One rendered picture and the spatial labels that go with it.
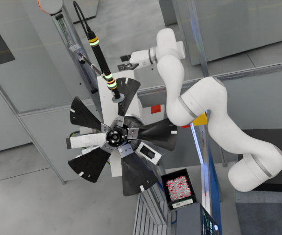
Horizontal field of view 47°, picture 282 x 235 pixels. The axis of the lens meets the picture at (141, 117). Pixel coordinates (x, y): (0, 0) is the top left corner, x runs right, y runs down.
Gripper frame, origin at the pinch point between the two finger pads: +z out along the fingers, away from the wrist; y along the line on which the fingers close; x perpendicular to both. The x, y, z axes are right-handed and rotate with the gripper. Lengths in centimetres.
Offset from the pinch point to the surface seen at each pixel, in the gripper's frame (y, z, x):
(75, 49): 48, 43, -8
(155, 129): 0.6, -4.3, -47.6
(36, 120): 70, 120, -75
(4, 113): 140, 212, -108
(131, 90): 12.2, 5.0, -25.2
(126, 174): -18, 16, -62
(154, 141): -7.0, -3.9, -49.2
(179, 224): -66, -21, -42
